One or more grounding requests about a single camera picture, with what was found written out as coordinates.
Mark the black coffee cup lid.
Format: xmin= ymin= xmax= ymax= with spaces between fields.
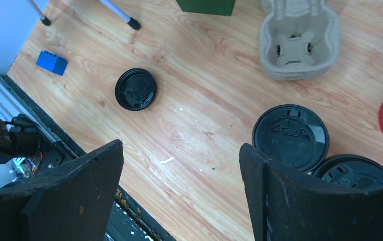
xmin=252 ymin=104 xmax=329 ymax=173

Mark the green paper bag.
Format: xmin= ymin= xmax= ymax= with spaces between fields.
xmin=176 ymin=0 xmax=235 ymax=16

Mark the white tripod stand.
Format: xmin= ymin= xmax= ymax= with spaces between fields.
xmin=27 ymin=0 xmax=141 ymax=30

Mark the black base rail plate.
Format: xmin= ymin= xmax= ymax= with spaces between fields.
xmin=0 ymin=75 xmax=173 ymax=240

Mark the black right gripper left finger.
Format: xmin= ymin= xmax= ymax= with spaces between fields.
xmin=0 ymin=140 xmax=124 ymax=240

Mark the cardboard cup carrier stack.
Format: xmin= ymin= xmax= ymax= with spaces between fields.
xmin=259 ymin=0 xmax=340 ymax=81

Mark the blue toy brick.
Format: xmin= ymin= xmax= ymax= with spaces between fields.
xmin=35 ymin=51 xmax=68 ymax=76

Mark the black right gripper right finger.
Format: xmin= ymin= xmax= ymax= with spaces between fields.
xmin=239 ymin=144 xmax=383 ymax=240

